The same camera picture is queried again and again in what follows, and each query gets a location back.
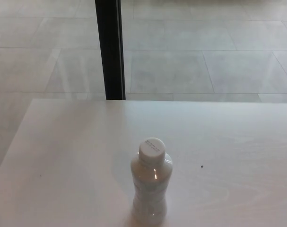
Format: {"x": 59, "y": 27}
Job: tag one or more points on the black vertical post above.
{"x": 109, "y": 47}

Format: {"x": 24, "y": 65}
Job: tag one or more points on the white plastic bottle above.
{"x": 150, "y": 189}

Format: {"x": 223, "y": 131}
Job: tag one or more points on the white screw cap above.
{"x": 151, "y": 149}

